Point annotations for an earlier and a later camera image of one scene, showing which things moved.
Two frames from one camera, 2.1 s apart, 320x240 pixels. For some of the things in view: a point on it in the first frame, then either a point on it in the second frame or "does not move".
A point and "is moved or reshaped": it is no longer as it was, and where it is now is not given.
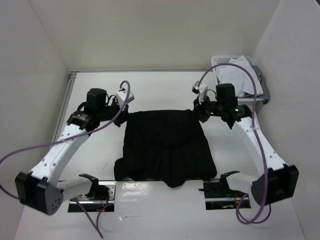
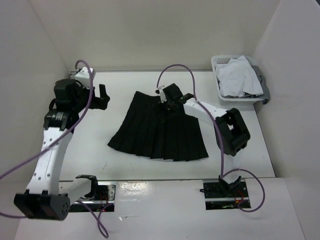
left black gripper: x=120 y=120 to x=100 y=103
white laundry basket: x=216 y=60 does not move
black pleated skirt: x=169 y=146 is moved or reshaped
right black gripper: x=198 y=109 to x=165 y=110
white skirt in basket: x=239 y=76 does not move
